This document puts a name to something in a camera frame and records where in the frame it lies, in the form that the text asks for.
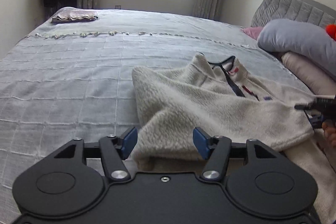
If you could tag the person's right hand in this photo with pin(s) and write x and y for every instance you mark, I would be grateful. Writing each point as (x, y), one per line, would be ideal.
(329, 132)

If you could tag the grey-blue pillow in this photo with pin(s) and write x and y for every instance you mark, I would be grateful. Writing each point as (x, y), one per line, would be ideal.
(306, 39)

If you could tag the folded mauve cloth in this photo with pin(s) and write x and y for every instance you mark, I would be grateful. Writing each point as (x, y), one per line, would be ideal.
(74, 15)

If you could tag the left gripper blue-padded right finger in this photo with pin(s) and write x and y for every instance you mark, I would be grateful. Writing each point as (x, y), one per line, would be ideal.
(215, 150)

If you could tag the cream fleece zip jacket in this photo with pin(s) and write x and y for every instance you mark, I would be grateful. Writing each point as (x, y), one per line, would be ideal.
(227, 100)

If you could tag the grey quilted headboard cushion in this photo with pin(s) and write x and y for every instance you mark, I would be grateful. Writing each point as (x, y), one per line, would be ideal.
(309, 11)

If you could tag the grey checked bedspread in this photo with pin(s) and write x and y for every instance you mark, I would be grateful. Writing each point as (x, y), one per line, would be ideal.
(73, 80)

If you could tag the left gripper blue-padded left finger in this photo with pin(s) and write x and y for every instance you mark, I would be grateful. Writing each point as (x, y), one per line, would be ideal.
(114, 150)

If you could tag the pink pillow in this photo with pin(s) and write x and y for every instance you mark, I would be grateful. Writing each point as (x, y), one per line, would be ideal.
(317, 80)

